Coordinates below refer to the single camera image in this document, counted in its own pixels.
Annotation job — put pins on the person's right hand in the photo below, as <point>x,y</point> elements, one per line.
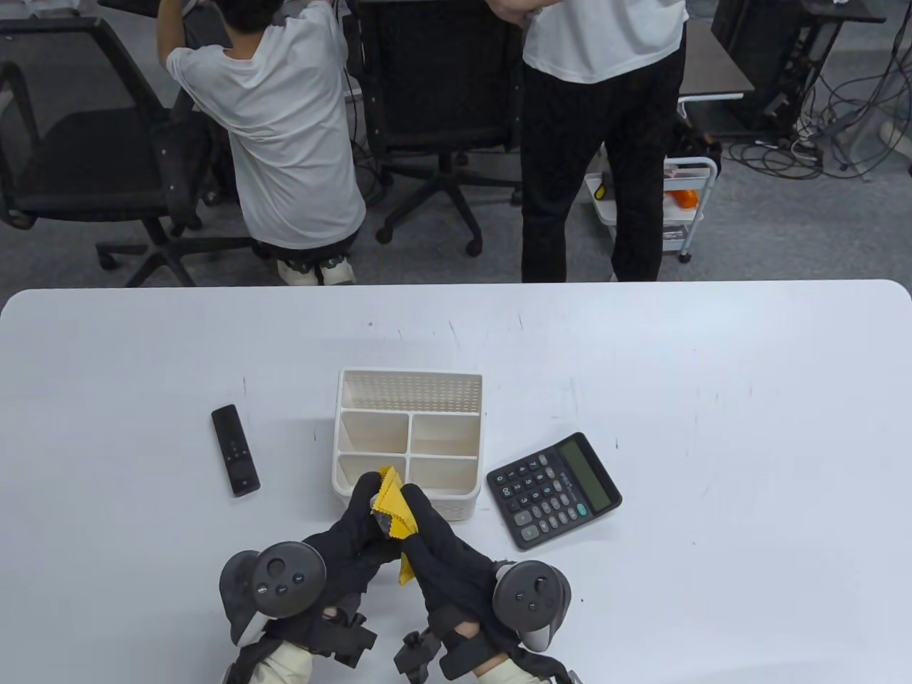
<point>449,570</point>

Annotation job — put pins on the person's left hand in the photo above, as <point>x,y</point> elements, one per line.
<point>349,556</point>

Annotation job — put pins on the yellow cleaning cloth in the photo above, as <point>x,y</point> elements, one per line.
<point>392,499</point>

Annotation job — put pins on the black calculator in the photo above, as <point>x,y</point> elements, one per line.
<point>563,484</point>

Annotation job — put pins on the black remote control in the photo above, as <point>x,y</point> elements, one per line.
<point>235,449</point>

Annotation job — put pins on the person's right forearm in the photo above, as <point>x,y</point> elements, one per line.
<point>513,673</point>

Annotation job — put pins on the dark grey handheld controller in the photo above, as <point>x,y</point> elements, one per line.
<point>281,581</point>
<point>531,598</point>

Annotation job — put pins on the white plastic organizer basket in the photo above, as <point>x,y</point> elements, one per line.
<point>410,392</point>

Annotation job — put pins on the white wheeled utility cart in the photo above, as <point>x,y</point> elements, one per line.
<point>684,235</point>

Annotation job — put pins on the orange object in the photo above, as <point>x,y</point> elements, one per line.
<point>682,197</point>

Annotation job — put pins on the black mesh office chair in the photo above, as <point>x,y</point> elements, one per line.
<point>78,164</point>
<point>442,71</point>

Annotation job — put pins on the brown top side table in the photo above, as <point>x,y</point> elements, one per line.
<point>716,68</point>

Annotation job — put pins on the black equipment stand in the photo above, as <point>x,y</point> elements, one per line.
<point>762,57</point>

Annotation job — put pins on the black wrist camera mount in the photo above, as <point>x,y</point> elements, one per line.
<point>349,638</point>
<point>417,655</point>

